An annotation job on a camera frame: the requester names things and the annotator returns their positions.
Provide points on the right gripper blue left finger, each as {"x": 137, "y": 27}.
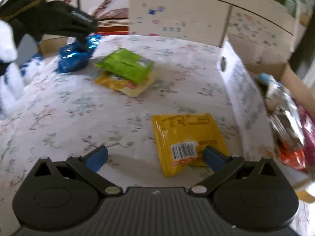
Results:
{"x": 86, "y": 167}

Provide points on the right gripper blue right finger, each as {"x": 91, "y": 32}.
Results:
{"x": 224, "y": 168}

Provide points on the blue foil snack bag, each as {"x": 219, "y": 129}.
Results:
{"x": 75, "y": 56}

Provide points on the orange red snack bag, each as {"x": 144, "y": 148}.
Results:
{"x": 294, "y": 159}

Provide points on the white blue snack packet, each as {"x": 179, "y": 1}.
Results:
{"x": 282, "y": 112}

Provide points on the pink white snack packet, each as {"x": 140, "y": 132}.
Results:
{"x": 308, "y": 131}

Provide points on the white blue gloved hand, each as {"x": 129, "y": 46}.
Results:
{"x": 15, "y": 77}

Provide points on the yellow white snack packet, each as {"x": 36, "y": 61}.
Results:
{"x": 128, "y": 87}

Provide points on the red cardboard gift box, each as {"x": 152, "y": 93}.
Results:
{"x": 114, "y": 22}

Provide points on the floral tablecloth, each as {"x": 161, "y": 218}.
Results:
{"x": 61, "y": 115}

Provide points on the open cardboard box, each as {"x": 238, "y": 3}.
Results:
{"x": 240, "y": 63}

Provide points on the green snack packet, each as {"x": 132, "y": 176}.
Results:
{"x": 127, "y": 64}

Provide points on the cream cabinet with stickers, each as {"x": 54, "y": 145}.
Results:
{"x": 279, "y": 24}

